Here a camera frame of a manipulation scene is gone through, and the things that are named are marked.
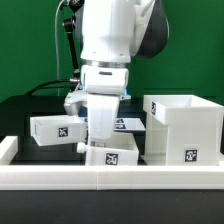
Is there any white left fence rail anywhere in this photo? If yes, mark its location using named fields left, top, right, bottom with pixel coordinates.
left=0, top=136, right=18, bottom=165

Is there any white front drawer box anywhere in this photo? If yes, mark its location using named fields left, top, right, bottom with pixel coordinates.
left=77, top=132, right=139, bottom=166

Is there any white drawer box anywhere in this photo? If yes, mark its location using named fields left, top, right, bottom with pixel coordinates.
left=77, top=132, right=139, bottom=166
left=30, top=115, right=87, bottom=146

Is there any white fence rail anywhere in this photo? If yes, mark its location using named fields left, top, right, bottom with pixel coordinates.
left=0, top=136, right=18, bottom=165
left=0, top=165, right=224, bottom=190

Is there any white front fence rail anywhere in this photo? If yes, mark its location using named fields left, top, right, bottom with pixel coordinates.
left=0, top=165, right=224, bottom=190

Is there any white drawer cabinet frame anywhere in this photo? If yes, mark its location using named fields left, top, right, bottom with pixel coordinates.
left=142, top=95, right=224, bottom=166

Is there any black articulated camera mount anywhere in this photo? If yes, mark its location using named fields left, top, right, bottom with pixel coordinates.
left=63, top=0, right=85, bottom=79

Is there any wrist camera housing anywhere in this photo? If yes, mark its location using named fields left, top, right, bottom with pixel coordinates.
left=64, top=90, right=87, bottom=116

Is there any white rear drawer box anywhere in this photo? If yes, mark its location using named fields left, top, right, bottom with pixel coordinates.
left=30, top=115, right=87, bottom=146

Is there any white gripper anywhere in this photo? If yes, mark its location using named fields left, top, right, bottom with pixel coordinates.
left=81, top=65, right=129, bottom=140

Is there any white hanging cable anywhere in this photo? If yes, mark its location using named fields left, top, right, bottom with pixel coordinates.
left=54, top=0, right=68, bottom=97

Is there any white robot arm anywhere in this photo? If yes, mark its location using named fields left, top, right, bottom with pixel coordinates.
left=69, top=0, right=169, bottom=142

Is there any black base cable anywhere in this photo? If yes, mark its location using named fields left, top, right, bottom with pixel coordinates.
left=24, top=78, right=83, bottom=97

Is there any white marker tag sheet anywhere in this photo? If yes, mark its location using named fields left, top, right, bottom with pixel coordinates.
left=114, top=118, right=145, bottom=132

